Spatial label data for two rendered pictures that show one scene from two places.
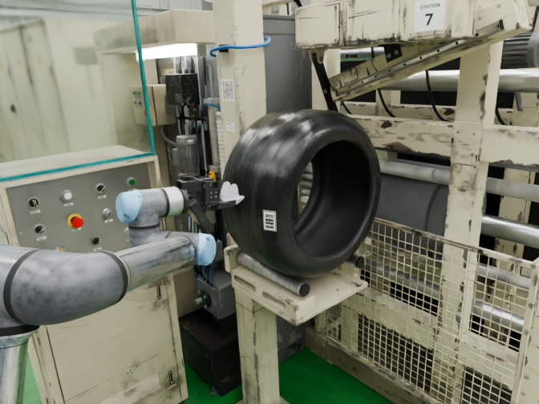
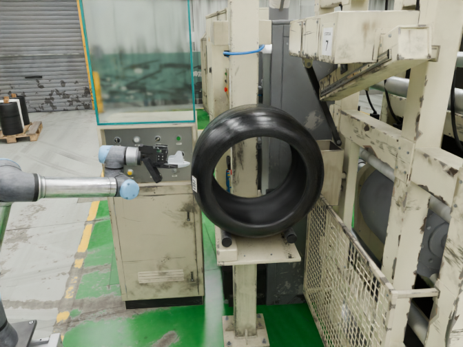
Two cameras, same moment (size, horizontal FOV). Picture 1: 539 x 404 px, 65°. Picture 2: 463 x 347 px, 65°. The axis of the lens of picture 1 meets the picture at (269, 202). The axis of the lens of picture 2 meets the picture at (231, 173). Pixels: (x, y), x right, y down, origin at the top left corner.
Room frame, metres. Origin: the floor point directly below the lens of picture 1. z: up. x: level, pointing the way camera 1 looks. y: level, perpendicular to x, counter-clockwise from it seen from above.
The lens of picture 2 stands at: (0.10, -0.91, 1.71)
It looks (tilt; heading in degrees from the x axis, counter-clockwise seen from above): 20 degrees down; 35
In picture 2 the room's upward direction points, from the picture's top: 1 degrees counter-clockwise
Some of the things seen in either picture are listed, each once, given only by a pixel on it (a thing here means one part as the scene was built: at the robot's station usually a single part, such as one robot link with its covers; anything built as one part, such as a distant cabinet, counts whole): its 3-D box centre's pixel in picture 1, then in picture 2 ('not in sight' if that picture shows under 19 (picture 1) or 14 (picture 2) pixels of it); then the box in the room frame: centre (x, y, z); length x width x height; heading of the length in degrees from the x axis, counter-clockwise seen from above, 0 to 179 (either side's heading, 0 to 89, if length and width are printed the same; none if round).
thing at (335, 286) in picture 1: (298, 284); (253, 240); (1.42, -0.10, 0.80); 0.37 x 0.36 x 0.02; 129
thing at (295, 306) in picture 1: (270, 288); (224, 235); (1.33, 0.01, 0.84); 0.36 x 0.09 x 0.06; 39
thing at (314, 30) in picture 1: (383, 22); (339, 38); (1.51, -0.41, 1.71); 0.61 x 0.25 x 0.15; 39
